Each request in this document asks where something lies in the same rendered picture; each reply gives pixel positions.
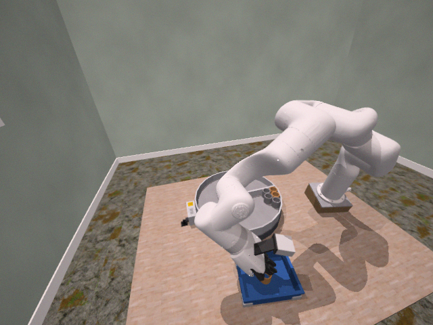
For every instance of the blue crate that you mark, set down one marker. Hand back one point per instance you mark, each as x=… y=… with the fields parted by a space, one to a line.
x=281 y=283

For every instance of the grey metal ring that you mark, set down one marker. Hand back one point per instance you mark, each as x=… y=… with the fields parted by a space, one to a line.
x=275 y=202
x=265 y=190
x=268 y=198

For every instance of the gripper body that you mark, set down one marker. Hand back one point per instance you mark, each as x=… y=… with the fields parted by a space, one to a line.
x=246 y=260

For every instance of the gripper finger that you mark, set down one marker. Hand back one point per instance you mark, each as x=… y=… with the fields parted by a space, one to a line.
x=269 y=261
x=269 y=269

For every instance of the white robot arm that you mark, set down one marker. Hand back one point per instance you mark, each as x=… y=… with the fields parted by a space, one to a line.
x=306 y=126

